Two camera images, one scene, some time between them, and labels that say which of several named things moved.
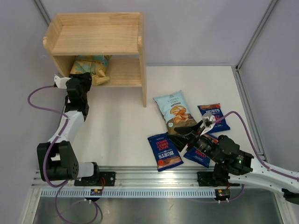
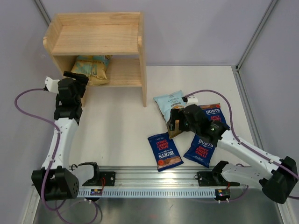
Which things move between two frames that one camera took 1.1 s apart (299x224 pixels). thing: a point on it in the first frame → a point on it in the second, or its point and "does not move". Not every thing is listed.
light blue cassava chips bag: (176, 110) does not move
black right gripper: (180, 140) → (177, 114)
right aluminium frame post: (269, 8) does not move
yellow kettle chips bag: (96, 65) does not move
